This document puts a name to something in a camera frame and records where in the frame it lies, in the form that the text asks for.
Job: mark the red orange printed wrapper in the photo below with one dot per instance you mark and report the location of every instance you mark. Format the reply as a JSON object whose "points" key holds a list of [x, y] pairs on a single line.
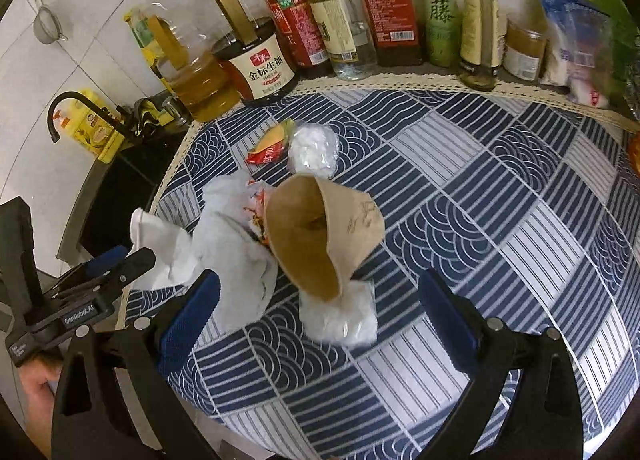
{"points": [[255, 205]]}

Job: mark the yellow printed box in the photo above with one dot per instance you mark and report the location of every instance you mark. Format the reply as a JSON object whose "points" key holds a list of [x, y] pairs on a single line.
{"points": [[92, 132]]}

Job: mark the black yellow cloth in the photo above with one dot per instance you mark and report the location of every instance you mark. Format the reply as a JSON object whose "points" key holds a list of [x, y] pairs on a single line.
{"points": [[150, 112]]}

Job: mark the white paper towel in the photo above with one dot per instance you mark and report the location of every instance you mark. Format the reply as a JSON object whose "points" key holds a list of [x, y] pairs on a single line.
{"points": [[225, 240]]}

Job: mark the metal mesh strainer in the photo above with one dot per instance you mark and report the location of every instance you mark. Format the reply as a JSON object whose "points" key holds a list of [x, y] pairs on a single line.
{"points": [[47, 24]]}

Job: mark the clear bottle beige label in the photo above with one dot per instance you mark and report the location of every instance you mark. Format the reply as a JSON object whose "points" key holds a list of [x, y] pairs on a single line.
{"points": [[337, 24]]}

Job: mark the grey metal fitting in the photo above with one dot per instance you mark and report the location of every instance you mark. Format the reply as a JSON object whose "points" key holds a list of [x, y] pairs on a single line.
{"points": [[179, 109]]}

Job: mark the blue white patterned tablecloth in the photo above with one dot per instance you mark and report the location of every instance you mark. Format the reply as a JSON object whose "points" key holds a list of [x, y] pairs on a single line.
{"points": [[450, 190]]}

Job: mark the orange instant noodle cup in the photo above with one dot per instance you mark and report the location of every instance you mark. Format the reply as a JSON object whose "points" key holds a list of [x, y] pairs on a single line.
{"points": [[635, 149]]}

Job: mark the red label vinegar bottle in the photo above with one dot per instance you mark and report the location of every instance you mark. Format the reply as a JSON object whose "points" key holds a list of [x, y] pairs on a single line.
{"points": [[295, 24]]}

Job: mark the plastic-wrapped white tissue pack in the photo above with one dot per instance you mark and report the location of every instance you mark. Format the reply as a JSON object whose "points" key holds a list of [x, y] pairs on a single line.
{"points": [[340, 320]]}

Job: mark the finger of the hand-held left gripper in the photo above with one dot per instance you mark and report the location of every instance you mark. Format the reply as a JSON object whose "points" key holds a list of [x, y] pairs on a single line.
{"points": [[107, 259], [132, 265]]}

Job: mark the dark sauce bottle red label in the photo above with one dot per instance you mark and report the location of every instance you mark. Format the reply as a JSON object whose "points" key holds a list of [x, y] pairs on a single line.
{"points": [[387, 9]]}

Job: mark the blue printed plastic bag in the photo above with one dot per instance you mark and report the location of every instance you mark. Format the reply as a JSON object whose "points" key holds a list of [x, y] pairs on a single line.
{"points": [[575, 39]]}

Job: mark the black faucet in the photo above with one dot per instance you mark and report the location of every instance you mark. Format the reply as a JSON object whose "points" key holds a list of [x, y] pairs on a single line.
{"points": [[75, 97]]}

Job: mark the brown paper bag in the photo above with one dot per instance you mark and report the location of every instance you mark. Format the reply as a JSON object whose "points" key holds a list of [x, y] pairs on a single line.
{"points": [[345, 225]]}

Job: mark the black sink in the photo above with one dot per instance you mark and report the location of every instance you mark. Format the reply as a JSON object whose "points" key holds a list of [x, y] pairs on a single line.
{"points": [[125, 190]]}

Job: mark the slim clear yellow-capped bottle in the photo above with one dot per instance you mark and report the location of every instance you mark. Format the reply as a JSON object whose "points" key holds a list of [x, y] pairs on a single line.
{"points": [[480, 24]]}

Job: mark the large cooking oil jug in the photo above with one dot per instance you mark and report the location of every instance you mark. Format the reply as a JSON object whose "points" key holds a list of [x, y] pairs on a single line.
{"points": [[205, 87]]}

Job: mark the green packet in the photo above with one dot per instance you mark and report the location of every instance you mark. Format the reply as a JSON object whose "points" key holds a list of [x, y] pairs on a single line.
{"points": [[622, 24]]}

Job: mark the green label oil bottle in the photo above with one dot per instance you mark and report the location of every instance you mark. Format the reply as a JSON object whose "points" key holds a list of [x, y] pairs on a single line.
{"points": [[442, 14]]}

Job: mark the large soy sauce jug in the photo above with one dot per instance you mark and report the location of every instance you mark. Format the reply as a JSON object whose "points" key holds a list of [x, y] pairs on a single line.
{"points": [[262, 72]]}

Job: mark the small white red packet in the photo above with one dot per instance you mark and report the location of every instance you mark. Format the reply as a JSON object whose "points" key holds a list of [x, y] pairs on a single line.
{"points": [[592, 92]]}

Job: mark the small glass jar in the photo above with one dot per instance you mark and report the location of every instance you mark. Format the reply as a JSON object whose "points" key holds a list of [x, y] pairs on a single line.
{"points": [[522, 52]]}

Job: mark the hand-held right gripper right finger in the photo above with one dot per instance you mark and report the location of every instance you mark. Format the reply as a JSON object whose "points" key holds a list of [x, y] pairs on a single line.
{"points": [[447, 320]]}

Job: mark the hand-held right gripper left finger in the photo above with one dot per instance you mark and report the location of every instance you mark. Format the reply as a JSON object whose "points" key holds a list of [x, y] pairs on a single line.
{"points": [[192, 315]]}

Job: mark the clear bag of white tissue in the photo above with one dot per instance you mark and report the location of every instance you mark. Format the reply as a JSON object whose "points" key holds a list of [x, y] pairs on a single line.
{"points": [[312, 149]]}

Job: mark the red yellow sauce packet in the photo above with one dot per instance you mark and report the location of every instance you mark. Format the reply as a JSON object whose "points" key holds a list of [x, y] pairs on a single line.
{"points": [[267, 147]]}

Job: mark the person's left hand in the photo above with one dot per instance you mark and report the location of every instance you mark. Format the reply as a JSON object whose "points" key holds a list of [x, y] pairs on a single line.
{"points": [[35, 385]]}

